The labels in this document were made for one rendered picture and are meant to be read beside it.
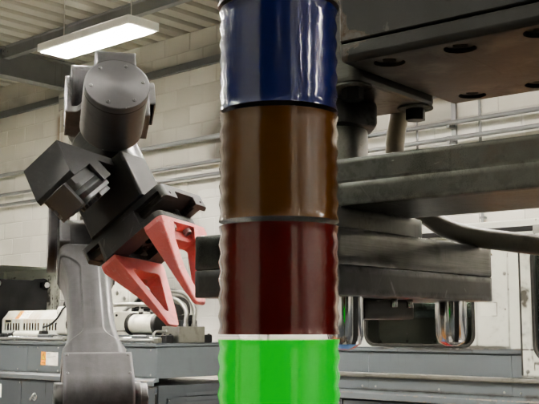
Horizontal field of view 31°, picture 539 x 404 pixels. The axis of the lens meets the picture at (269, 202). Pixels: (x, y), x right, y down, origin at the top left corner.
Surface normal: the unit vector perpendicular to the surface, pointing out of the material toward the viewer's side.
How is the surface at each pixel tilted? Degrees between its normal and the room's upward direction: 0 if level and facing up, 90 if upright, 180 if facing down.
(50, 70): 90
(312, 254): 76
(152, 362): 90
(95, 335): 39
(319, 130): 104
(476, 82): 180
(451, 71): 180
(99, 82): 61
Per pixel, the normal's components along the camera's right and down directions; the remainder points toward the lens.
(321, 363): 0.63, 0.15
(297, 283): 0.29, 0.12
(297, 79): 0.30, -0.36
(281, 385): 0.04, 0.12
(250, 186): -0.45, 0.13
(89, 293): 0.15, -0.85
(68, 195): -0.17, 0.30
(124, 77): 0.22, -0.59
